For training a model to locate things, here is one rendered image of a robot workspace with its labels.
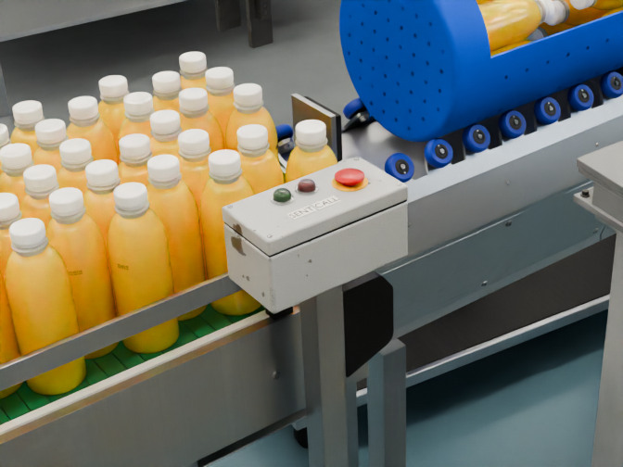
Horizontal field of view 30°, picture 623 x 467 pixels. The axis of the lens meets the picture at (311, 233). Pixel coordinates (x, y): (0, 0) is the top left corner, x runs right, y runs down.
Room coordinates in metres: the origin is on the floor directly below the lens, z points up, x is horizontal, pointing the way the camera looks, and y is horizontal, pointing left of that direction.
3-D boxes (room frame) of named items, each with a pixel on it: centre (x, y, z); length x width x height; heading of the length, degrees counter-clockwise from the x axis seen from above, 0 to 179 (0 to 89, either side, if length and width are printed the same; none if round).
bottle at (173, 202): (1.26, 0.18, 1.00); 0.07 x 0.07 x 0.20
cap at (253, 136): (1.33, 0.07, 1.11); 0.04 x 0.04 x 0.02
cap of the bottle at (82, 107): (1.45, 0.30, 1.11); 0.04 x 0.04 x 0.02
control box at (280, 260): (1.19, -0.01, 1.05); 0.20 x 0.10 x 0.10; 124
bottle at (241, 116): (1.46, 0.08, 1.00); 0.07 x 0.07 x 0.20
